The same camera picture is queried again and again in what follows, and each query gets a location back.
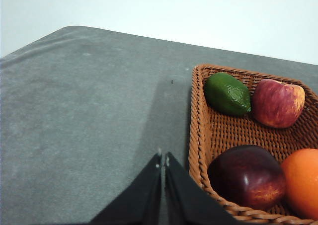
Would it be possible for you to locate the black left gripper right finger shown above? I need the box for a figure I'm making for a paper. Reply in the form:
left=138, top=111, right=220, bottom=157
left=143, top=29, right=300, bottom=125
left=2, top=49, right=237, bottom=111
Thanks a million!
left=164, top=152, right=244, bottom=225

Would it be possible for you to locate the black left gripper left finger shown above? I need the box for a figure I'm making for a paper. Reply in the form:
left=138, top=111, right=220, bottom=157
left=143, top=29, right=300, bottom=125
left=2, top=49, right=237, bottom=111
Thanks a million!
left=90, top=153, right=161, bottom=225

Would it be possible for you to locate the brown wicker basket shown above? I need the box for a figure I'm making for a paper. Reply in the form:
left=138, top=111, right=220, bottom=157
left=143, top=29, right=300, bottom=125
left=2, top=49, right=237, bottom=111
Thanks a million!
left=189, top=64, right=318, bottom=225

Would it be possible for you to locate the dark red apple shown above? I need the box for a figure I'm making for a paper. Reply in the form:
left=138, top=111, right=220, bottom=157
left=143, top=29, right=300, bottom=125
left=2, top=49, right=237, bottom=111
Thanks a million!
left=207, top=145, right=286, bottom=211

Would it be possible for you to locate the orange fruit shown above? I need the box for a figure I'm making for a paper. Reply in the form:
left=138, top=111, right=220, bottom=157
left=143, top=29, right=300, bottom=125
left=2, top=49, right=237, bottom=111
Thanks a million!
left=281, top=148, right=318, bottom=221

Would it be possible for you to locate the green lime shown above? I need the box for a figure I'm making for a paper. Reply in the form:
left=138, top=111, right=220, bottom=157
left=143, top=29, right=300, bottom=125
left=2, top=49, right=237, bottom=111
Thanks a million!
left=204, top=73, right=251, bottom=117

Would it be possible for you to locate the red yellow apple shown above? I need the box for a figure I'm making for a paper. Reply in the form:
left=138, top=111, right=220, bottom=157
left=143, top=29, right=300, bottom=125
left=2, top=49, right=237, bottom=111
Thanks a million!
left=251, top=79, right=306, bottom=129

